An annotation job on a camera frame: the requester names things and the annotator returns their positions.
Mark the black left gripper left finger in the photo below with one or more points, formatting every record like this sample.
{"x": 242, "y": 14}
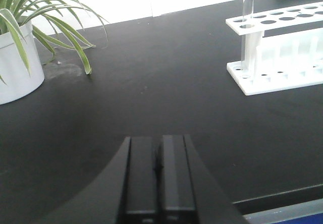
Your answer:
{"x": 124, "y": 192}

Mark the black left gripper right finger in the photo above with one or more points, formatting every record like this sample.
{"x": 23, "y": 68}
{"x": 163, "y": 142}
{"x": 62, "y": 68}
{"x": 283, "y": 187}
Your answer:
{"x": 187, "y": 191}

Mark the white plant pot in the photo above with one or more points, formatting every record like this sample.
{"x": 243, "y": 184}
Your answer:
{"x": 16, "y": 80}

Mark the white test tube rack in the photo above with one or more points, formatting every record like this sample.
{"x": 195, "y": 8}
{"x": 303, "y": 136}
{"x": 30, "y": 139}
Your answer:
{"x": 280, "y": 62}

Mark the green spider plant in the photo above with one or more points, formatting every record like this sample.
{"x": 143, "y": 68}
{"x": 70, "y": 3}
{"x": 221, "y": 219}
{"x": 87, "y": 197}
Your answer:
{"x": 17, "y": 13}

